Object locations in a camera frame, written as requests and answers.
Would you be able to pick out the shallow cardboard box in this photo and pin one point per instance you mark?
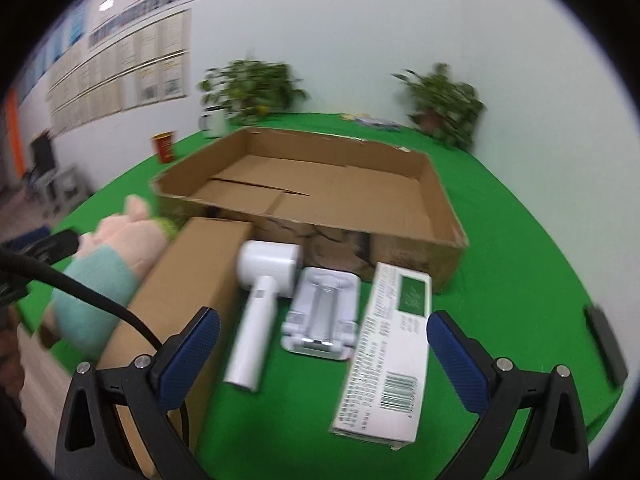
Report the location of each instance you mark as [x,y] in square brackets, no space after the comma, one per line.
[350,195]

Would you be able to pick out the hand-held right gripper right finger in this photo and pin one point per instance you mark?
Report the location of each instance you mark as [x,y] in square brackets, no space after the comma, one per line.
[457,360]

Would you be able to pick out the white handheld appliance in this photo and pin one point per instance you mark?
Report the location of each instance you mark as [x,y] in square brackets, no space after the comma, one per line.
[255,320]

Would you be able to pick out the white enamel mug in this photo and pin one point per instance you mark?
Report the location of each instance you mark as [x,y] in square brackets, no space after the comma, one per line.
[216,122]

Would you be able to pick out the white appliance dock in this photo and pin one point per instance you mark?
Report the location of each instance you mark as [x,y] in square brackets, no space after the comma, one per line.
[320,310]

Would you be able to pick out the black chair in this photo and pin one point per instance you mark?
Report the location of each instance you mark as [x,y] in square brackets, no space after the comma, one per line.
[42,155]

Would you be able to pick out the potted plant in brown pot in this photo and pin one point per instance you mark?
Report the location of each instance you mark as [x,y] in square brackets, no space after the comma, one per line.
[445,100]

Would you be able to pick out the pink pig plush toy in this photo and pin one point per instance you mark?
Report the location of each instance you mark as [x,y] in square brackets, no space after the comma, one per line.
[130,240]

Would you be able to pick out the flat black device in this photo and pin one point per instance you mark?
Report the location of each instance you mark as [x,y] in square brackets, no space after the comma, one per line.
[605,345]

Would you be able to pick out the bushy potted plant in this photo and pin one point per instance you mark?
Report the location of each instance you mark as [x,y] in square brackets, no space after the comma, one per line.
[250,85]

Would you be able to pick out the long closed cardboard box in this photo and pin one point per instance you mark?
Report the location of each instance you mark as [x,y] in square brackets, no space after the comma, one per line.
[200,270]

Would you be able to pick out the red paper cup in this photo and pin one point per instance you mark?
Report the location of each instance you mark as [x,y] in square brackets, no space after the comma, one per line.
[164,147]

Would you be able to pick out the group of wall paper notices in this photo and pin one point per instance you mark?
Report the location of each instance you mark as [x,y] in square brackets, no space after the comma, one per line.
[130,70]

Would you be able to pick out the blue wall posters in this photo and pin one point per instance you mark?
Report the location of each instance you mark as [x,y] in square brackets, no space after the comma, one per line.
[72,30]

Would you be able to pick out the small colourful packets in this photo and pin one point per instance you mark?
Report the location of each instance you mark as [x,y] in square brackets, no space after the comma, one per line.
[372,121]

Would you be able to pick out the grey stool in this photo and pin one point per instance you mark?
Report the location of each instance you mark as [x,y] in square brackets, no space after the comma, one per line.
[62,187]

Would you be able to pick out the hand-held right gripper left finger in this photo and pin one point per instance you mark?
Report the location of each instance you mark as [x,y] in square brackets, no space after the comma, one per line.
[192,355]

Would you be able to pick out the white and green carton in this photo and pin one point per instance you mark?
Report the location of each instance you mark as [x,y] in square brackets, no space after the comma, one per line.
[390,360]

